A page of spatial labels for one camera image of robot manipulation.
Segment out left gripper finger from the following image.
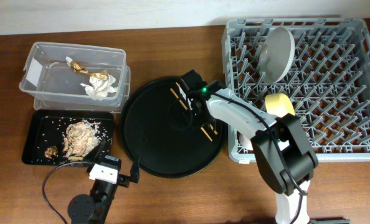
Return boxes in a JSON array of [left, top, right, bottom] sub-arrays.
[[92, 140, 105, 162], [130, 152, 140, 183]]

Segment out food scraps with rice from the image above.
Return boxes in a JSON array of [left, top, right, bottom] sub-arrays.
[[62, 119, 102, 162]]

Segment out wooden chopstick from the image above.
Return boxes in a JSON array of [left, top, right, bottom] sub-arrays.
[[176, 82, 218, 135], [170, 88, 213, 142]]

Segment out white napkin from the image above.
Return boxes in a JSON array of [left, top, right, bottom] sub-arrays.
[[80, 75, 117, 100]]

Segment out brown snack wrapper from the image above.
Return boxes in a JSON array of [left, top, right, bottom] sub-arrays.
[[65, 57, 108, 80]]

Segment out yellow bowl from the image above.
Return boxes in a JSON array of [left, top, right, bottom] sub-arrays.
[[265, 93, 295, 117]]

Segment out grey plate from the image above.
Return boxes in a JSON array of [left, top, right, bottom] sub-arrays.
[[259, 27, 295, 84]]

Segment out pink cup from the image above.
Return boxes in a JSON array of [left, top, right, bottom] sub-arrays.
[[238, 133, 253, 151]]

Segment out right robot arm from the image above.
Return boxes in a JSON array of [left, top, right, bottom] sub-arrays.
[[178, 70, 318, 223]]

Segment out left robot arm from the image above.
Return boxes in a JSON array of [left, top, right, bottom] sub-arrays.
[[67, 142, 140, 223]]

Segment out grey dishwasher rack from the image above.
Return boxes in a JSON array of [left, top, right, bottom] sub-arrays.
[[222, 18, 370, 162]]

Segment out black rectangular tray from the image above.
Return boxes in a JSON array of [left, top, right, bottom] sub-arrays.
[[22, 110, 115, 166]]

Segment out round black serving tray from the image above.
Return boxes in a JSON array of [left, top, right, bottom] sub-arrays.
[[120, 77, 227, 178]]

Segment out clear plastic bin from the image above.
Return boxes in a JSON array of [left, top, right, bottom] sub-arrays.
[[19, 42, 131, 113]]

